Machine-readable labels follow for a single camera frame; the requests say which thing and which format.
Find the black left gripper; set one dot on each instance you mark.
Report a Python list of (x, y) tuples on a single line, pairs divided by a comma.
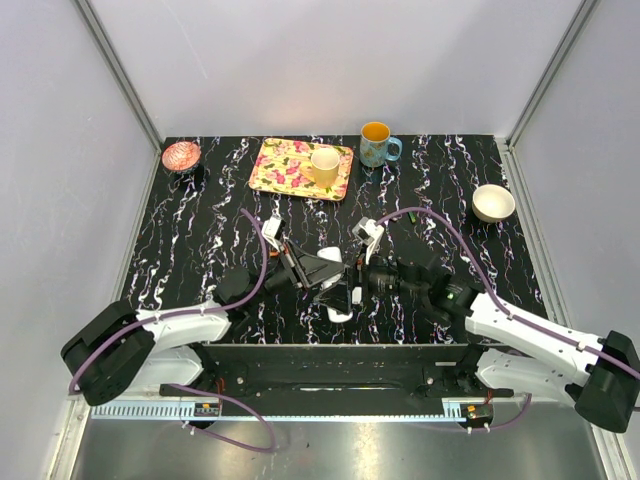
[(306, 271)]

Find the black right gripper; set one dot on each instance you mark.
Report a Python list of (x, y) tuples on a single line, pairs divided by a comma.
[(359, 274)]

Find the white remote control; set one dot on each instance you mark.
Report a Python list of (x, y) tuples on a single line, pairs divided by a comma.
[(333, 253)]

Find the white battery cover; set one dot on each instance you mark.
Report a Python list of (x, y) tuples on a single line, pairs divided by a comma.
[(356, 295)]

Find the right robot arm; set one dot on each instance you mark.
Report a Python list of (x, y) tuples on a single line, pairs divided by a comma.
[(597, 376)]

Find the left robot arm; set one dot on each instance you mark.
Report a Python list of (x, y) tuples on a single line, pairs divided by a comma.
[(124, 348)]

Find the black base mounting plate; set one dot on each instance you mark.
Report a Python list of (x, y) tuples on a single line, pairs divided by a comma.
[(343, 380)]

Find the yellow mug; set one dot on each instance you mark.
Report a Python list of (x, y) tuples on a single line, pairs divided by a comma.
[(322, 167)]

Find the floral serving tray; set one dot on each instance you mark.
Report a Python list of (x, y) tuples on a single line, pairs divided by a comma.
[(283, 166)]

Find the blue patterned mug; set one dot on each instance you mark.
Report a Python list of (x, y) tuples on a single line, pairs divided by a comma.
[(378, 146)]

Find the cream bowl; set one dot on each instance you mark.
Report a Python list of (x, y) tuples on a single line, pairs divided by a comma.
[(492, 203)]

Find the pink patterned bowl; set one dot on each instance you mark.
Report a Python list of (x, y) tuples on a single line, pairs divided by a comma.
[(181, 156)]

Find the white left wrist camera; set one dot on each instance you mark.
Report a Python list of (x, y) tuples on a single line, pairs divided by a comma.
[(271, 231)]

